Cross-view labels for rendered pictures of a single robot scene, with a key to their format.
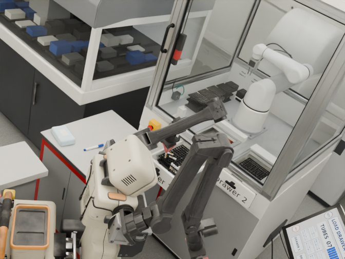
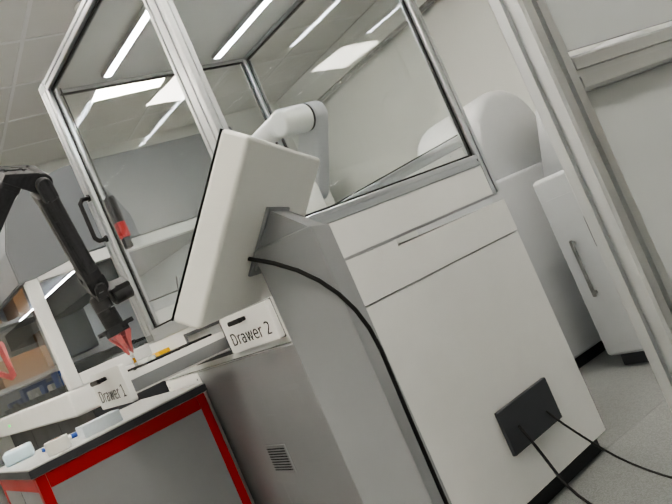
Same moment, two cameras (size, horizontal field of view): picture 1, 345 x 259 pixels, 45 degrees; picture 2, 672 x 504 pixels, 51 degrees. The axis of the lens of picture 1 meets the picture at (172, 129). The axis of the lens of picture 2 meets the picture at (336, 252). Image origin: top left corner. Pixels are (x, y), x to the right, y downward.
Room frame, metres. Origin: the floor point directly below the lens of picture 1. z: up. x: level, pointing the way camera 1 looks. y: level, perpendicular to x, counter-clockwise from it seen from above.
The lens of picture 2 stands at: (0.21, -1.42, 0.94)
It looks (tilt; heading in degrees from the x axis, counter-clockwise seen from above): 1 degrees up; 21
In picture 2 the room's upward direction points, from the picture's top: 24 degrees counter-clockwise
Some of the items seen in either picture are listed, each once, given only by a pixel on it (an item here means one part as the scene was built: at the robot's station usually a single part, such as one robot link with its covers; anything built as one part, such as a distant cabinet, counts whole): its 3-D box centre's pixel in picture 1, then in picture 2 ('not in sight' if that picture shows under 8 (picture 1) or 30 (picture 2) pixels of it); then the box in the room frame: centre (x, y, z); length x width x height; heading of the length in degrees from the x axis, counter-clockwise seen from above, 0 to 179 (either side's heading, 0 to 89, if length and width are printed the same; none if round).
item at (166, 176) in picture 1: (157, 172); (112, 387); (1.84, 0.00, 0.87); 0.29 x 0.02 x 0.11; 58
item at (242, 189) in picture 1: (232, 186); (250, 327); (1.95, -0.44, 0.87); 0.29 x 0.02 x 0.11; 58
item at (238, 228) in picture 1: (217, 186); (378, 412); (2.50, -0.46, 0.40); 1.03 x 0.95 x 0.80; 58
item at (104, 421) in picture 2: not in sight; (99, 424); (1.95, 0.20, 0.78); 0.12 x 0.08 x 0.04; 146
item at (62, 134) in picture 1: (63, 135); (18, 453); (2.00, 0.61, 0.78); 0.15 x 0.10 x 0.04; 46
